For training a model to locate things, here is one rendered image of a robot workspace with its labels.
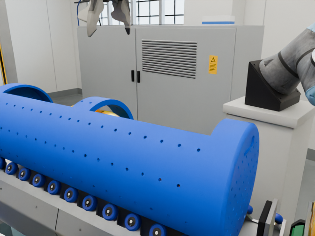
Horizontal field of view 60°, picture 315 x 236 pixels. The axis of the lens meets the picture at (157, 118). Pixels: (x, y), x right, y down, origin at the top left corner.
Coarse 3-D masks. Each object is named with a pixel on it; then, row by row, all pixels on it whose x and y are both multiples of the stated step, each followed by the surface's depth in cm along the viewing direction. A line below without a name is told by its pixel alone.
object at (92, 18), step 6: (90, 0) 65; (102, 0) 64; (96, 6) 62; (102, 6) 64; (84, 12) 64; (90, 12) 62; (96, 12) 63; (78, 18) 65; (84, 18) 64; (90, 18) 62; (96, 18) 63; (90, 24) 63; (96, 24) 63; (90, 30) 63; (90, 36) 64
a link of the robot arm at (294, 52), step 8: (312, 24) 103; (304, 32) 104; (312, 32) 101; (296, 40) 107; (304, 40) 103; (312, 40) 101; (288, 48) 109; (296, 48) 105; (304, 48) 101; (312, 48) 99; (288, 56) 108; (296, 56) 104; (288, 64) 109; (296, 64) 104; (296, 72) 109
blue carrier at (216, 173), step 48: (0, 96) 91; (48, 96) 109; (96, 96) 82; (0, 144) 86; (48, 144) 73; (96, 144) 65; (144, 144) 60; (192, 144) 55; (240, 144) 52; (96, 192) 69; (144, 192) 58; (192, 192) 52; (240, 192) 59
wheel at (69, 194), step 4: (68, 188) 80; (72, 188) 80; (68, 192) 80; (72, 192) 79; (76, 192) 79; (64, 196) 80; (68, 196) 80; (72, 196) 79; (76, 196) 79; (68, 200) 79; (72, 200) 79
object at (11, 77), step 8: (0, 0) 143; (0, 8) 144; (0, 16) 145; (0, 24) 145; (8, 24) 149; (0, 32) 146; (8, 32) 150; (0, 40) 147; (8, 40) 150; (0, 48) 149; (8, 48) 151; (0, 56) 151; (8, 56) 152; (0, 64) 153; (8, 64) 153; (8, 72) 153; (16, 72) 157; (8, 80) 154; (16, 80) 158
